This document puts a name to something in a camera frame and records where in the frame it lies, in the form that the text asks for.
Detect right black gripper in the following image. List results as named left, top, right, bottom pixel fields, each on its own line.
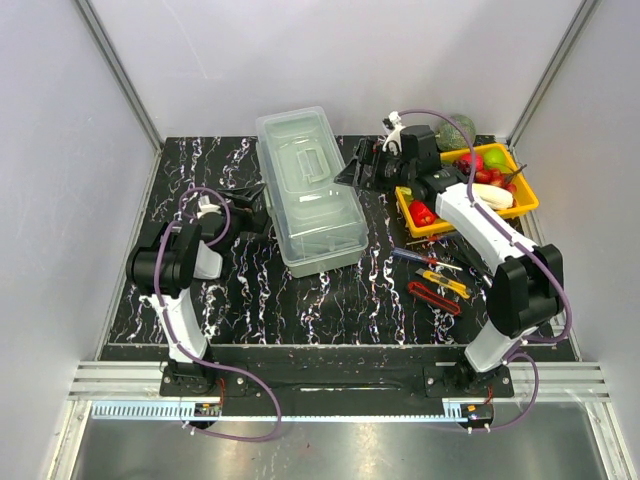
left=334, top=140, right=415, bottom=197

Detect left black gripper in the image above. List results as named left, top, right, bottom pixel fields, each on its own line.
left=218, top=184, right=273, bottom=254

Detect clear plastic tool box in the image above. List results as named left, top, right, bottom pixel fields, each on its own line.
left=256, top=107, right=368, bottom=278

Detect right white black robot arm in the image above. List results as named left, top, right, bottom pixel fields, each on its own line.
left=334, top=112, right=569, bottom=396

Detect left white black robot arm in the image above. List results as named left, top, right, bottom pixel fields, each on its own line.
left=126, top=183, right=268, bottom=396

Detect green netted melon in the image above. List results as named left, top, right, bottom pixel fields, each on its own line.
left=436, top=114, right=477, bottom=152

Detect blue red screwdriver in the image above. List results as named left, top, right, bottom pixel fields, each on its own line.
left=391, top=247, right=462, bottom=271

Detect red pink apple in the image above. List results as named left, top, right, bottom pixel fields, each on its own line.
left=453, top=152, right=484, bottom=175

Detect yellow plastic bin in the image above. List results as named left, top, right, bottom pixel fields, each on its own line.
left=395, top=143, right=539, bottom=239

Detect marbled black mat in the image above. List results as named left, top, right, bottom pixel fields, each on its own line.
left=101, top=137, right=489, bottom=360

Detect green apple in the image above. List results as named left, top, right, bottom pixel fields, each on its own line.
left=482, top=148, right=508, bottom=170

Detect red utility knife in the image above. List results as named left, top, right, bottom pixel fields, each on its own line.
left=407, top=281, right=461, bottom=316

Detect red cherries bunch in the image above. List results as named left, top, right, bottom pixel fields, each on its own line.
left=475, top=168, right=517, bottom=194

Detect yellow utility knife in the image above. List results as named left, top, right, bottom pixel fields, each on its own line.
left=416, top=269, right=471, bottom=299

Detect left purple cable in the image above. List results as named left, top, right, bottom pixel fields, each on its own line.
left=152, top=187, right=284, bottom=443

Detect purple cable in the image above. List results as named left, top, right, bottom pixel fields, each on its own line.
left=152, top=187, right=284, bottom=443
left=399, top=108, right=574, bottom=434

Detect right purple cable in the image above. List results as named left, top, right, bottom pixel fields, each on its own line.
left=399, top=108, right=574, bottom=434

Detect aluminium frame rail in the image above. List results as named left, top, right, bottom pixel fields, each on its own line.
left=68, top=362, right=610, bottom=403

